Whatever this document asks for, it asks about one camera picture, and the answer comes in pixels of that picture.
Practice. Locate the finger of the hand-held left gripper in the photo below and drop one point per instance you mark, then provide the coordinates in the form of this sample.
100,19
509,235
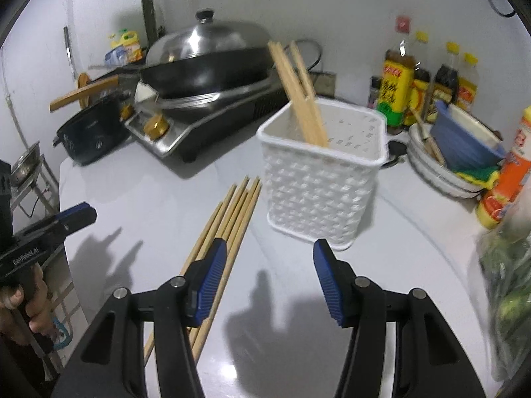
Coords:
76,214

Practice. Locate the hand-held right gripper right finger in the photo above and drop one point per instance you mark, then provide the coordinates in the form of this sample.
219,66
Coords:
327,282

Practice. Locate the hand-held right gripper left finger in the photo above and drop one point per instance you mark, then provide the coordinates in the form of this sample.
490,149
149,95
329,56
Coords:
211,282

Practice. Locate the pile of wooden chopsticks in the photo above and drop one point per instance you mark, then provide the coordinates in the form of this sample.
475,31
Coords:
232,219

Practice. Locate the white plastic basket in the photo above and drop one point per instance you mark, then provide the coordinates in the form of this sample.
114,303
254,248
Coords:
323,178

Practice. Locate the person's left hand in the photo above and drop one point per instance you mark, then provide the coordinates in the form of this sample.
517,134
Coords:
37,306

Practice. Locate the metal rack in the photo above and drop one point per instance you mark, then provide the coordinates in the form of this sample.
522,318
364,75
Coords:
39,190

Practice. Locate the steel bowl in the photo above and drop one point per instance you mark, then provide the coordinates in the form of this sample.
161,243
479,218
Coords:
25,166

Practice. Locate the dark blue electric pot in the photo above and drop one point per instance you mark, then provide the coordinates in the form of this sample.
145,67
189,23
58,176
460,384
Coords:
93,132

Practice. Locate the gold round knob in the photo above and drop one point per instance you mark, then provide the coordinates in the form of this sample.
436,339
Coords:
156,126
127,112

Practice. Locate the brown wooden spatula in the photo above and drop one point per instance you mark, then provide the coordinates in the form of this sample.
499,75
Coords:
85,89

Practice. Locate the white crumpled paper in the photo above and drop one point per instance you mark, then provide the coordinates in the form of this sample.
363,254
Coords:
146,92

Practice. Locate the stack of white bowls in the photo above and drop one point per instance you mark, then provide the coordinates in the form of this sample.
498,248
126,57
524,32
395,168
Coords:
431,174

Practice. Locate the induction cooker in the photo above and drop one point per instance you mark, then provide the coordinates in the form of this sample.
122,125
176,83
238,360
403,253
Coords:
215,120

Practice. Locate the blue packet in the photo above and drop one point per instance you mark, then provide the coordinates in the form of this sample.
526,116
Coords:
114,57

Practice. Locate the yellow green sponge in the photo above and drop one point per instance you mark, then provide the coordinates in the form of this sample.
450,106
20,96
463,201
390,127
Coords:
477,178

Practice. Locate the clear plastic bag of vegetables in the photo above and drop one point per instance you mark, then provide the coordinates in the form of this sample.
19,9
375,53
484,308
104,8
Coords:
512,290

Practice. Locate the small black jar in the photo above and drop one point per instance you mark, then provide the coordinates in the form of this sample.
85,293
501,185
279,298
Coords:
374,91

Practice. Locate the blue bowl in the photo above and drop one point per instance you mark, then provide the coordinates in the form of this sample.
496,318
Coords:
464,141

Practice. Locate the orange squeeze bottle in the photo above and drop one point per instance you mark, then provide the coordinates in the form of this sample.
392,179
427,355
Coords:
510,178

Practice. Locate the dark sauce bottle yellow cap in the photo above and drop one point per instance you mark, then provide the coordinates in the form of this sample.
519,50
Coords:
446,78
421,87

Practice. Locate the steel wok lid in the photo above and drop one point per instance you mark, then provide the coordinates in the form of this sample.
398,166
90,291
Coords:
207,39

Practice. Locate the dark vertical pipe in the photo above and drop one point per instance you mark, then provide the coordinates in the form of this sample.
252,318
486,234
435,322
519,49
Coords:
148,4

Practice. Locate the yellow label bottle yellow cap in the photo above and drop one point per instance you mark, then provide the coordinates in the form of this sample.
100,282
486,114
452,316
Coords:
468,87

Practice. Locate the metal wall rod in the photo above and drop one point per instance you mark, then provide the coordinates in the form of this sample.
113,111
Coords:
69,49

